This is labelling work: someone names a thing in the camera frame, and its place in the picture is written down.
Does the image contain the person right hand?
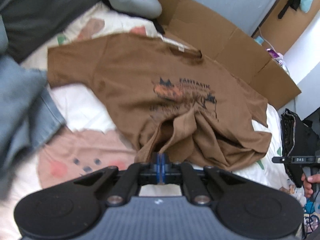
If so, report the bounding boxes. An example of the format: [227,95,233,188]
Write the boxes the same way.
[301,174,320,198]

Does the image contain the blue cap detergent bottle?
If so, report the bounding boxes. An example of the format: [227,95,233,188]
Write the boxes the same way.
[254,35,264,46]

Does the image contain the brown t-shirt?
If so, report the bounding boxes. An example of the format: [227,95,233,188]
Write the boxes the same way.
[47,33,272,171]

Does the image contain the black patterned clothes pile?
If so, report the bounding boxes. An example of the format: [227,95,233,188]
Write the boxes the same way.
[280,109,319,188]

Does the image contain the brown cardboard sheet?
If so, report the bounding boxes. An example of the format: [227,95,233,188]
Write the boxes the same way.
[158,0,301,109]

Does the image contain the pink white packaging bag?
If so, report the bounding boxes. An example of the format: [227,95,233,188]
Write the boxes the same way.
[266,48,285,67]

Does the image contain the black hanging strap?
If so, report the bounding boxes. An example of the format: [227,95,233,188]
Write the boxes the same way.
[278,0,307,20]

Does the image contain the dark grey pillow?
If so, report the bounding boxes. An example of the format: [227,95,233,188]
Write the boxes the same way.
[1,0,100,62]

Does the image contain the grey-blue garment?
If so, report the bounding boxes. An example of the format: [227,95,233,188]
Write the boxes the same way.
[0,15,67,181]

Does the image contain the colourful teal bag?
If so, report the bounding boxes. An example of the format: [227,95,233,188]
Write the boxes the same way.
[302,199,319,239]

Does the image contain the cream bear print blanket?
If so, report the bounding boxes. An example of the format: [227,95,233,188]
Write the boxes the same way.
[10,0,307,240]

